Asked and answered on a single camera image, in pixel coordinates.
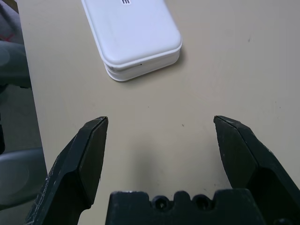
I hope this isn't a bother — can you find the grey robot right leg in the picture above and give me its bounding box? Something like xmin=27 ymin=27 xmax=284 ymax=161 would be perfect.
xmin=0 ymin=147 xmax=49 ymax=213

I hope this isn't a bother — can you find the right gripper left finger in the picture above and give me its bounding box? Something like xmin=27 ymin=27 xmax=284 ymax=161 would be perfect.
xmin=24 ymin=116 xmax=109 ymax=225

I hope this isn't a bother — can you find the white Unitree pencil case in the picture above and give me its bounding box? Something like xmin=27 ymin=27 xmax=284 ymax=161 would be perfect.
xmin=81 ymin=0 xmax=183 ymax=82

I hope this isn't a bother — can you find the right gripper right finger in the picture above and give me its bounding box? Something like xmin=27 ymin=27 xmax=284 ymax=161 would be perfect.
xmin=213 ymin=115 xmax=300 ymax=225

